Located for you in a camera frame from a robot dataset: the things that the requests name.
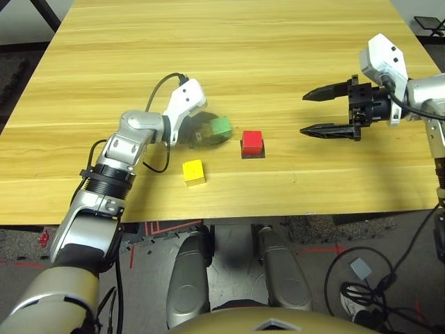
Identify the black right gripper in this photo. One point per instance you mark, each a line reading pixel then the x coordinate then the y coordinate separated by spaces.
pixel 365 101

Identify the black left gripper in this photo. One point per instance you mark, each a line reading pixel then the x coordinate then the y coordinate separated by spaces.
pixel 193 130

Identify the green wooden block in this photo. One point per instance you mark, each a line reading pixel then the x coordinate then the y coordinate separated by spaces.
pixel 220 127

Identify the yellow wooden block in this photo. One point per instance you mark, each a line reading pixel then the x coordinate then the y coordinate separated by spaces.
pixel 193 173

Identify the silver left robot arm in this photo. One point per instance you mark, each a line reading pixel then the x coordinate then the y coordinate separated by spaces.
pixel 87 236

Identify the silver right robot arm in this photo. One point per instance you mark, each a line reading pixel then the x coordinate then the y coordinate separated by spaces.
pixel 422 92

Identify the red wooden block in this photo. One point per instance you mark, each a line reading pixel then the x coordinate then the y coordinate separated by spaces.
pixel 252 142

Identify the black mat with red lines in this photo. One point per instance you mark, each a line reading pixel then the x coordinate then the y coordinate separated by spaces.
pixel 167 228

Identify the black stand base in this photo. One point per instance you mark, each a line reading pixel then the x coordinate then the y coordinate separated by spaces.
pixel 427 22

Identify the silver left robot leg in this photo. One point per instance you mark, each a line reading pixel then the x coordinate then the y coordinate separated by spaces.
pixel 187 278

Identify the silver robot leg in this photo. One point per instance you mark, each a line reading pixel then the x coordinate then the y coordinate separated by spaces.
pixel 187 278
pixel 285 275

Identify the small grey box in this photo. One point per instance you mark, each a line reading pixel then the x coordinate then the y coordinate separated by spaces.
pixel 361 268

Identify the silver right robot leg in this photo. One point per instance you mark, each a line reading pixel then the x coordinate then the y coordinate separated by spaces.
pixel 285 275

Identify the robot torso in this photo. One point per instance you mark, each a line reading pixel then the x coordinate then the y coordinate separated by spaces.
pixel 243 323

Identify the small red floor item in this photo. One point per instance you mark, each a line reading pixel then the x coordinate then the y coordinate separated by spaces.
pixel 44 240

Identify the black metal stand leg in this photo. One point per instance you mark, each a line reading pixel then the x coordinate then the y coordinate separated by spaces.
pixel 47 15

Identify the dark floor mat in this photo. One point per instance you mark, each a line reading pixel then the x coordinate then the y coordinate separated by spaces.
pixel 14 76

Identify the dark square base plate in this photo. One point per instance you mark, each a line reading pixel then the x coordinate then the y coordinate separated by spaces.
pixel 253 157

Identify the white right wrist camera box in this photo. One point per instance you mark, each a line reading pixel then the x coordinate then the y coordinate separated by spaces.
pixel 382 55

